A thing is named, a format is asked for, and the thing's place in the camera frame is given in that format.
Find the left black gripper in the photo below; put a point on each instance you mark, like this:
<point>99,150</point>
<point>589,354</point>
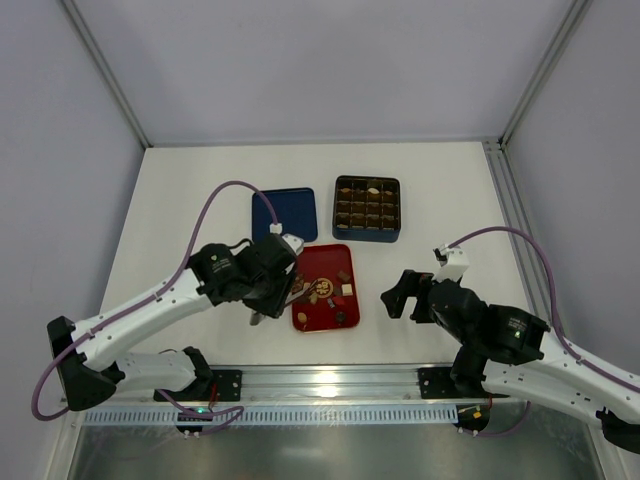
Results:
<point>275,298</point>

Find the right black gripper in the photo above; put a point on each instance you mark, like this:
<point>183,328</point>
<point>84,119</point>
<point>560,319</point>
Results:
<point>420,296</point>

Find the metal serving tongs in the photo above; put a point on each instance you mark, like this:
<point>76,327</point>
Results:
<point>295,295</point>

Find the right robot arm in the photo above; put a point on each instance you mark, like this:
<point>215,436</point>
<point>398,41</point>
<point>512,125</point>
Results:
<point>505,351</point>

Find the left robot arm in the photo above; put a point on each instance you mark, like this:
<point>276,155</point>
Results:
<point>95,360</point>

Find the white square chocolate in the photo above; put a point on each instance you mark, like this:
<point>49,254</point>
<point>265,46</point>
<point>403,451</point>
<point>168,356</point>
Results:
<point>347,289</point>

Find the milk brown rectangular chocolate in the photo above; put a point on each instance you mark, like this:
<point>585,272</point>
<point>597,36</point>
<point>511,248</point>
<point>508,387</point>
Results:
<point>343,275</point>

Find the blue chocolate tin box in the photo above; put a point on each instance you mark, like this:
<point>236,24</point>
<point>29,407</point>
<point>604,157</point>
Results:
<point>371,217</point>

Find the red lacquer tray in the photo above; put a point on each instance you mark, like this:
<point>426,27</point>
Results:
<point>321,263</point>

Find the blue tin lid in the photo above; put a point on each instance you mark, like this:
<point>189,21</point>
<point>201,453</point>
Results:
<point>295,209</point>

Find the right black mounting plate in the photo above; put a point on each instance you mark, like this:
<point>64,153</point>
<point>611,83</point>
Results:
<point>435,383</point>

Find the black mounting plate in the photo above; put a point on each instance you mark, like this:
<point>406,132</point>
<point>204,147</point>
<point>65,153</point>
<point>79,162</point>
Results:
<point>435,383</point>
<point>219,385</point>

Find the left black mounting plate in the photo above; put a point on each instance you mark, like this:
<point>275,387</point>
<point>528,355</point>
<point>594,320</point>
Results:
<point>219,385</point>

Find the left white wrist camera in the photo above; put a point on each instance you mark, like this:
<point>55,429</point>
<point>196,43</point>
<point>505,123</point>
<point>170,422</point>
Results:
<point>295,243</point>

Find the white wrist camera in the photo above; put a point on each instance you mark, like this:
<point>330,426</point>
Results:
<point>295,243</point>
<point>453,263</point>

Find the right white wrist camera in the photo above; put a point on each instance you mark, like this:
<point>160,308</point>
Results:
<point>453,263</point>

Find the aluminium front rail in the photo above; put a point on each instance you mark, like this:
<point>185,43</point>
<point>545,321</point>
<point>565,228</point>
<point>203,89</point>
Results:
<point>300,382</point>

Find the right aluminium side rail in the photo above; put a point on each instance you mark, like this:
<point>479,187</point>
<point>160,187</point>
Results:
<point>530,266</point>

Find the slotted cable duct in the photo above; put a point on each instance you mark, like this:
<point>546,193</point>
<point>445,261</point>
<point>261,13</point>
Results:
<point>279,415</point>

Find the right aluminium corner post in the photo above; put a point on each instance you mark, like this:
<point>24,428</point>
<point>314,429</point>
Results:
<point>568,26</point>

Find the aluminium corner post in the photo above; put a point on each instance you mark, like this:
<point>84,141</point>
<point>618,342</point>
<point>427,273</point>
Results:
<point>568,26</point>
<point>90,44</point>

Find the left aluminium corner post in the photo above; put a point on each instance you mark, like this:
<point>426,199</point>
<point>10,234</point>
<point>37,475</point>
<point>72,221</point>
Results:
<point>90,44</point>

